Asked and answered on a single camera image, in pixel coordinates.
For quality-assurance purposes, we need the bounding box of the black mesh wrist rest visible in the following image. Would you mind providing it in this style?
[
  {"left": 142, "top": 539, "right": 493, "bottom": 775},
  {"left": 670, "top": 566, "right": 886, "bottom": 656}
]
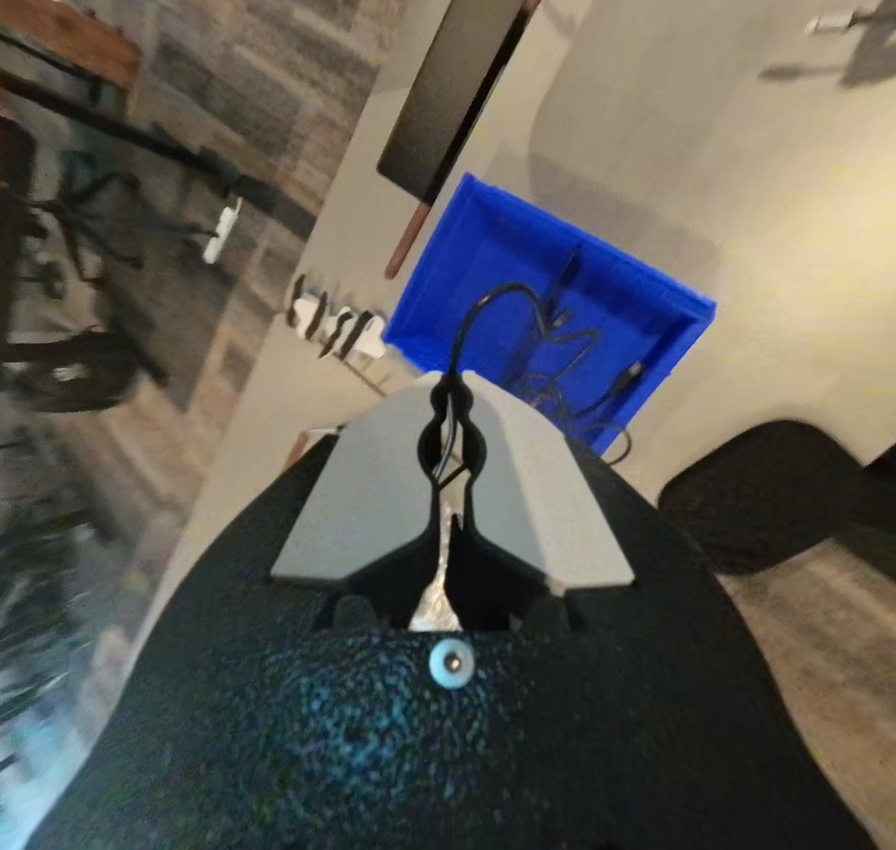
[{"left": 658, "top": 419, "right": 872, "bottom": 576}]

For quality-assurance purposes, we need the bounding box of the small white bracket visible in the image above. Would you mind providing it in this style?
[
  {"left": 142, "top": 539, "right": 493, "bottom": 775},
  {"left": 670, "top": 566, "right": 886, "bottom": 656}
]
[{"left": 202, "top": 197, "right": 244, "bottom": 264}]

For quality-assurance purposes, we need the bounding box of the blue plastic bin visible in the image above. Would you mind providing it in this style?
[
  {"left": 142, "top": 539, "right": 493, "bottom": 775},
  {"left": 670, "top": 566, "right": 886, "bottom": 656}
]
[{"left": 384, "top": 172, "right": 717, "bottom": 457}]

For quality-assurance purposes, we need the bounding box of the black usb cable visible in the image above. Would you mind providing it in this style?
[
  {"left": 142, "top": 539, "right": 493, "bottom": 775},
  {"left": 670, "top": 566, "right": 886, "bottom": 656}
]
[
  {"left": 518, "top": 325, "right": 648, "bottom": 466},
  {"left": 542, "top": 242, "right": 585, "bottom": 336},
  {"left": 433, "top": 281, "right": 554, "bottom": 494}
]

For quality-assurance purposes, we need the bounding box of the black desk mat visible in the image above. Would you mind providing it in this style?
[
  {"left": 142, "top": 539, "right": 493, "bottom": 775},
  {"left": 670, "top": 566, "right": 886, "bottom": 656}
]
[{"left": 377, "top": 0, "right": 531, "bottom": 201}]

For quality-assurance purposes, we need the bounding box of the black office chair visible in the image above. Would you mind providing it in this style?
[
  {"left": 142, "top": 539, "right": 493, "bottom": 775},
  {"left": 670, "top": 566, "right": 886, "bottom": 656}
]
[
  {"left": 0, "top": 328, "right": 169, "bottom": 413},
  {"left": 14, "top": 164, "right": 144, "bottom": 298}
]

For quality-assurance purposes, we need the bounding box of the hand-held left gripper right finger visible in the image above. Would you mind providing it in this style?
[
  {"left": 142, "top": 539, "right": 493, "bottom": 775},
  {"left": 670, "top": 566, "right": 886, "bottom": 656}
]
[{"left": 455, "top": 371, "right": 638, "bottom": 590}]

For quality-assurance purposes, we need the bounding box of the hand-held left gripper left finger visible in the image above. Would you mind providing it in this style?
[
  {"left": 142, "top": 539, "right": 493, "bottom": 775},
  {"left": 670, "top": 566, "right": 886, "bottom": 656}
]
[{"left": 269, "top": 372, "right": 452, "bottom": 585}]

